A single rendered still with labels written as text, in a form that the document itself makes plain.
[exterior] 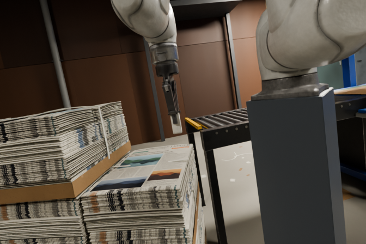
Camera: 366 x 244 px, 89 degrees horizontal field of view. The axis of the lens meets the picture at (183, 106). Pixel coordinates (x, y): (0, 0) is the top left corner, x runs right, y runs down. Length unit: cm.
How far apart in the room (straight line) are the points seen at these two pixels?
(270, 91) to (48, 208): 73
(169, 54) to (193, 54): 383
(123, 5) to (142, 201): 47
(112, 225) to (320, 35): 64
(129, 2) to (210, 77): 408
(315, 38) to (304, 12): 5
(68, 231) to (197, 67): 403
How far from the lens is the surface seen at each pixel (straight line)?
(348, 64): 282
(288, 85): 61
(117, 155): 80
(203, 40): 456
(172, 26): 61
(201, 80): 439
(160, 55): 60
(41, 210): 73
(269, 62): 60
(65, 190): 63
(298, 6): 41
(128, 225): 62
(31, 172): 67
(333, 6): 39
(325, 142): 60
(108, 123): 77
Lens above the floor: 108
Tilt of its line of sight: 6 degrees down
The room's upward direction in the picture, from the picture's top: 9 degrees counter-clockwise
